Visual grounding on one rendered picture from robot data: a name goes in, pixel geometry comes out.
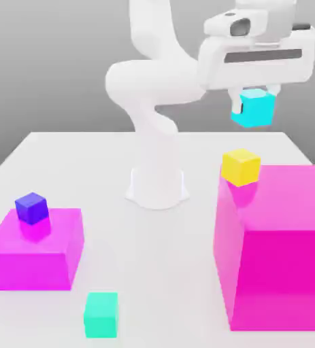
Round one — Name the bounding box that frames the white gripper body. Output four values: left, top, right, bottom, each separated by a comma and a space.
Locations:
197, 26, 315, 92

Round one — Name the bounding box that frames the large pink box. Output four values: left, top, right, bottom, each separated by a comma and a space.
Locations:
213, 164, 315, 332

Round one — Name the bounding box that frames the large magenta box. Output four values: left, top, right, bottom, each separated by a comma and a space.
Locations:
0, 208, 85, 292

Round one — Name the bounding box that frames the small blue cube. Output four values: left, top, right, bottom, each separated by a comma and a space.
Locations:
14, 192, 50, 226

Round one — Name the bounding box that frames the small cyan cube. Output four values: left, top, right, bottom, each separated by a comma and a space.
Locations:
230, 88, 277, 128

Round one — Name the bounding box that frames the small turquoise cube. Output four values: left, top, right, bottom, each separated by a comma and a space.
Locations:
83, 292, 119, 339

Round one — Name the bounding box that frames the small yellow cube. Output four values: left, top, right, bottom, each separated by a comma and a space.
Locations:
220, 148, 262, 188

